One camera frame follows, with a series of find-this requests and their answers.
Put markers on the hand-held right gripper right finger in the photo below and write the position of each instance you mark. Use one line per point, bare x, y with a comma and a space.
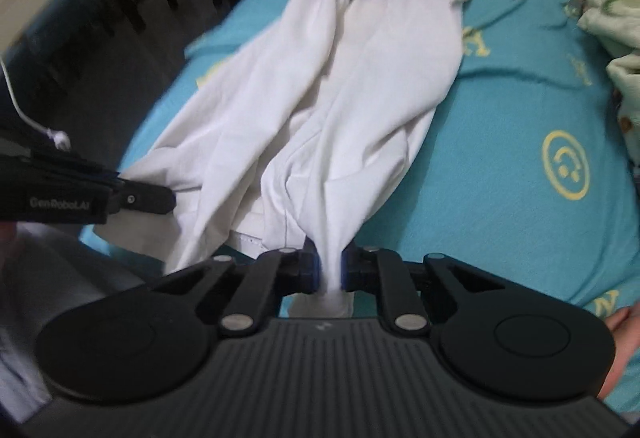
345, 270

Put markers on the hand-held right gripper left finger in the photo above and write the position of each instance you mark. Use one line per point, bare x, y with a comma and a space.
313, 270

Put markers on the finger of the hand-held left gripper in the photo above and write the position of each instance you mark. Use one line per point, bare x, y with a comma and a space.
147, 199

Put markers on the white shirt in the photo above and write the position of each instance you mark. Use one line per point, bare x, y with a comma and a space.
325, 93

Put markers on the teal printed bed sheet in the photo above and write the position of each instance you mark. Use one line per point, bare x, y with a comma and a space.
510, 128

